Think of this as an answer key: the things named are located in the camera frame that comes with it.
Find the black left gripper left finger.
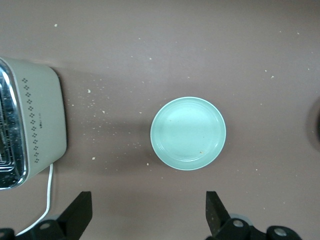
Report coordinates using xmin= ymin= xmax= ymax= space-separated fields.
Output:
xmin=0 ymin=191 xmax=93 ymax=240

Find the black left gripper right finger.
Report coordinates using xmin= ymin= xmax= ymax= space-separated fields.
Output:
xmin=205 ymin=191 xmax=305 ymax=240

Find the light green plate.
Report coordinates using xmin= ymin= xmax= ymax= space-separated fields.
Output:
xmin=149 ymin=96 xmax=227 ymax=172

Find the beige chrome toaster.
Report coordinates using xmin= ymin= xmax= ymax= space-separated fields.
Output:
xmin=0 ymin=56 xmax=68 ymax=191

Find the white toaster power cord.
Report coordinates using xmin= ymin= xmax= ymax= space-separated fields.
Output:
xmin=14 ymin=163 xmax=55 ymax=237

